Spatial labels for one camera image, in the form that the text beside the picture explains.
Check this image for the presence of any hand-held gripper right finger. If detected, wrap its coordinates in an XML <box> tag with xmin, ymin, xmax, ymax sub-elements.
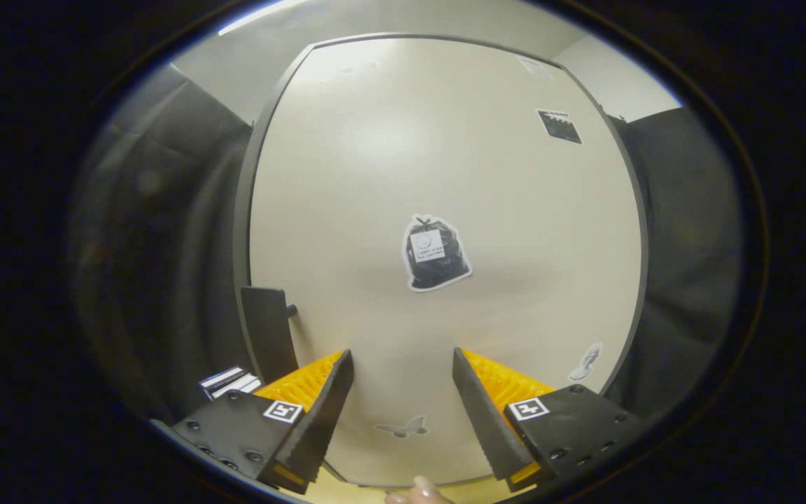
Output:
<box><xmin>452</xmin><ymin>348</ymin><xmax>647</xmax><ymax>493</ymax></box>

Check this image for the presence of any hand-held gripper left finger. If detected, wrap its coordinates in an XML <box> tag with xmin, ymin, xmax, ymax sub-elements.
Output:
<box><xmin>171</xmin><ymin>349</ymin><xmax>355</xmax><ymax>495</ymax></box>

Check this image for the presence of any black door handle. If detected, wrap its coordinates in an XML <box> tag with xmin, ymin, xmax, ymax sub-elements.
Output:
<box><xmin>241</xmin><ymin>286</ymin><xmax>300</xmax><ymax>384</ymax></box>

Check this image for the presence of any white picture box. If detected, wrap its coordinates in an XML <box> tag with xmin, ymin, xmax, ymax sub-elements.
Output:
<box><xmin>211</xmin><ymin>374</ymin><xmax>262</xmax><ymax>400</ymax></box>

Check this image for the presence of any grey shoe cabinet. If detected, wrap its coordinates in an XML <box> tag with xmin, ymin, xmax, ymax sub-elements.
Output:
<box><xmin>232</xmin><ymin>31</ymin><xmax>651</xmax><ymax>491</ymax></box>

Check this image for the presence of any white shoe cabinet door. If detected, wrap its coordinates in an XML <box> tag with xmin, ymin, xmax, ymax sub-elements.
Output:
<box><xmin>249</xmin><ymin>36</ymin><xmax>642</xmax><ymax>487</ymax></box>

